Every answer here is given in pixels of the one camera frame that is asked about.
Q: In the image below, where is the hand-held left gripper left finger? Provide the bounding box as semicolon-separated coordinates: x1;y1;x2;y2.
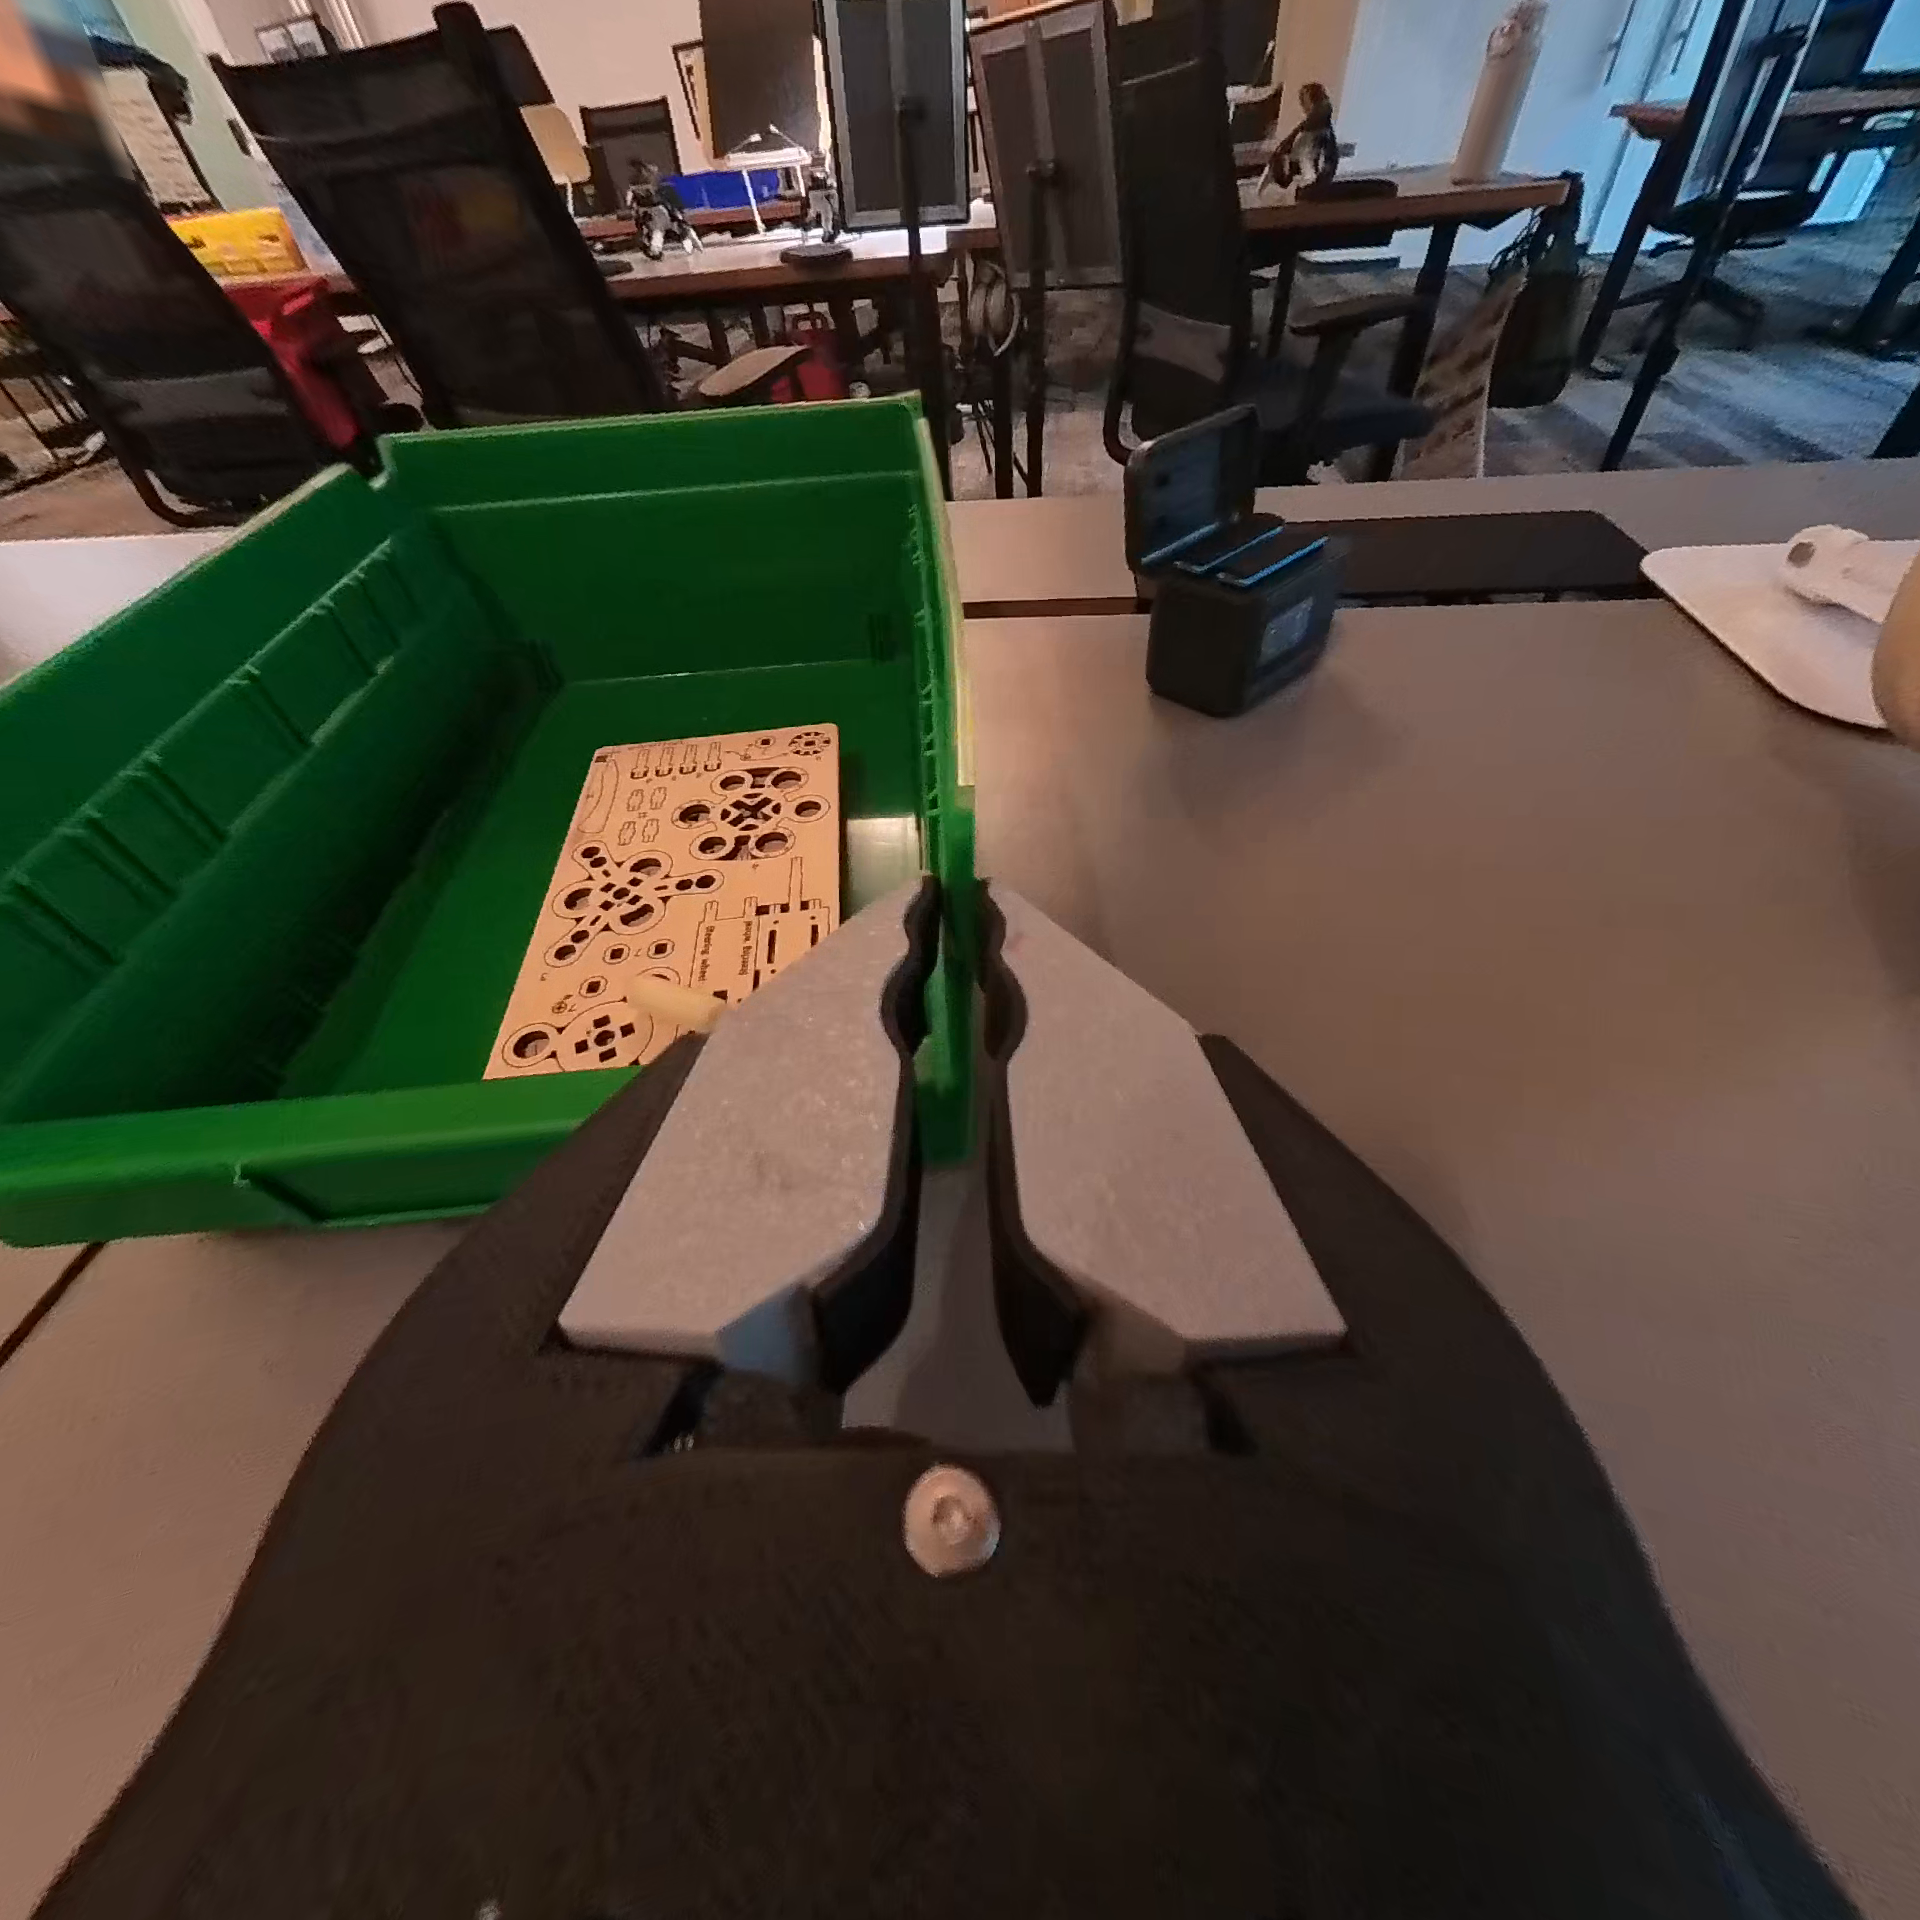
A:
558;876;945;1394

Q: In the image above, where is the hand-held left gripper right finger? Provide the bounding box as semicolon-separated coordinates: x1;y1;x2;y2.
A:
982;882;1349;1408

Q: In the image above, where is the laser-cut wooden parts sheet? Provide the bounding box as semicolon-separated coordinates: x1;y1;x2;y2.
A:
483;725;842;1083

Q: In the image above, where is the green plastic bin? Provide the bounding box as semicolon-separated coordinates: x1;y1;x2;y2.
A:
0;392;985;1250

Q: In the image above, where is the small white peg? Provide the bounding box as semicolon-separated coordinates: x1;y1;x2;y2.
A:
626;974;738;1040

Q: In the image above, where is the black battery charging case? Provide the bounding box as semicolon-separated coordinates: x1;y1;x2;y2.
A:
1125;405;1349;720

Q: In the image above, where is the white flat pad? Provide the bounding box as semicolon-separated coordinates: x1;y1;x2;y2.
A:
1642;540;1900;732

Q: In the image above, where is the printed tote bag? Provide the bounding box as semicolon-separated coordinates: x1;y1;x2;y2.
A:
1411;267;1525;482

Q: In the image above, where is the long wooden desk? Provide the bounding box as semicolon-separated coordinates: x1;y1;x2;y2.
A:
577;202;1000;408

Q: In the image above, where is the curved wooden sign stand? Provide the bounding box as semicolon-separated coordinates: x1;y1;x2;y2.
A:
1866;546;1920;753

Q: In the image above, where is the dark backpack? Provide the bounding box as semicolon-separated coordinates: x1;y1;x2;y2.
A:
1492;211;1588;410

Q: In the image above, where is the red bag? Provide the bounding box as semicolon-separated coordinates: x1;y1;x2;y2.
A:
225;276;378;452

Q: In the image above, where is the black mesh office chair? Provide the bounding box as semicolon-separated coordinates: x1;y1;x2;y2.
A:
211;0;813;439
0;157;422;529

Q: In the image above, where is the wooden desk with black legs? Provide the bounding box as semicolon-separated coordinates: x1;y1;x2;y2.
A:
1237;164;1578;482

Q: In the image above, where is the grey monitor on stand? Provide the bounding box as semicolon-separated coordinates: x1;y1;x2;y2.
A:
972;13;1120;499
816;0;974;273

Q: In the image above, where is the small dark figurine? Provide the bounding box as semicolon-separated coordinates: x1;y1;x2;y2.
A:
1256;83;1400;204

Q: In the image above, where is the yellow plastic crate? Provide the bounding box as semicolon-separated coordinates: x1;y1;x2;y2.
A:
173;207;303;281

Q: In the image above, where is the black tripod stand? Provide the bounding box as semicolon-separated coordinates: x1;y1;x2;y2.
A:
1597;0;1802;474

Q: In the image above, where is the white water bottle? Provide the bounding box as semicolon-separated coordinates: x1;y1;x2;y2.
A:
1452;0;1550;187

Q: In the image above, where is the black desk cable cover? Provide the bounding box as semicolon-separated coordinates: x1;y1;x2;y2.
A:
960;511;1652;619

